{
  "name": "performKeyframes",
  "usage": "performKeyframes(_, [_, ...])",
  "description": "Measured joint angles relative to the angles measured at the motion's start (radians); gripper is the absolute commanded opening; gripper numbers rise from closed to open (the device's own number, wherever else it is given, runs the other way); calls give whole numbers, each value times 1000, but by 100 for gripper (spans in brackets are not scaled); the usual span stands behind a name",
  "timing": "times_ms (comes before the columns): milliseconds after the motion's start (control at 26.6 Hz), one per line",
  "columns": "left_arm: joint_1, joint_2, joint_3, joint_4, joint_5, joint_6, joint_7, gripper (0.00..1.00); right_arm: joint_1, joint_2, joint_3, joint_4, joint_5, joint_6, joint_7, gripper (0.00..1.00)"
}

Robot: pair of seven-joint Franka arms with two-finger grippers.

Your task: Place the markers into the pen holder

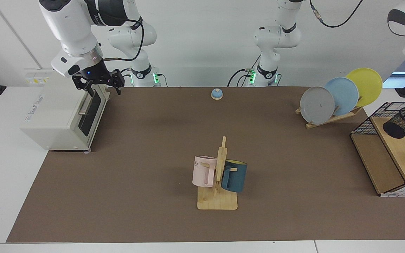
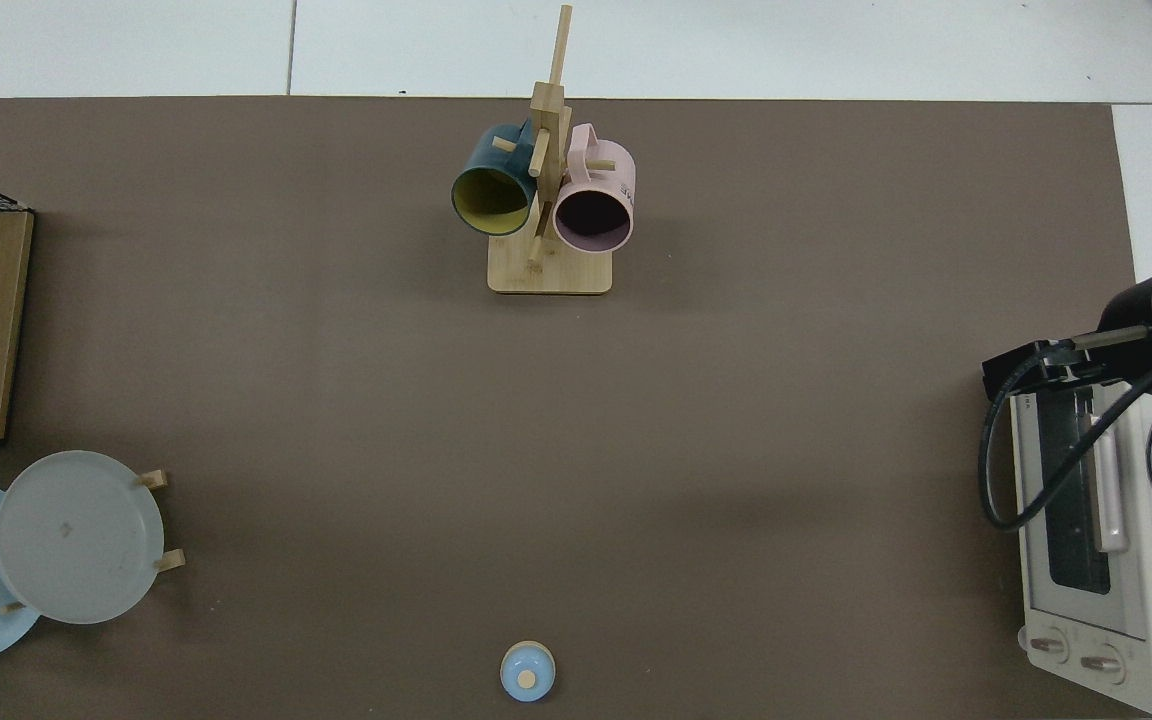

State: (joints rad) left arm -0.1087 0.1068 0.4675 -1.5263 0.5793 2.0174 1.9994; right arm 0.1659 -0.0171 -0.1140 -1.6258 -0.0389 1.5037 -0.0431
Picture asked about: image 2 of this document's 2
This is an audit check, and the pale toaster oven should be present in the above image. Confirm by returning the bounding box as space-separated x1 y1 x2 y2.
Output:
1008 383 1152 716

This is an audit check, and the pink mug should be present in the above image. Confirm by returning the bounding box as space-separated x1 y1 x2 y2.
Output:
552 123 636 254

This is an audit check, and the wooden cup stand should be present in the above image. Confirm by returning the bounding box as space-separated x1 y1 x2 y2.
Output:
488 5 614 296

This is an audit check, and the dark teal mug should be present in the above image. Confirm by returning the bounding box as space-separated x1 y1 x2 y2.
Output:
451 122 539 238

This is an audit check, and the brown table cloth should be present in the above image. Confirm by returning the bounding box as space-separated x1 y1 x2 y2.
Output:
0 96 1142 720

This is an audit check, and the wooden plate rack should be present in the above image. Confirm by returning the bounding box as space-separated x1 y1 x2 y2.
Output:
0 470 187 614

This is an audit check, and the grey plate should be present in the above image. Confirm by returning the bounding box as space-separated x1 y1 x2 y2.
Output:
0 450 165 626

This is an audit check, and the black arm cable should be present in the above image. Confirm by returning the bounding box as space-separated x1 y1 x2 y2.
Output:
978 325 1152 531

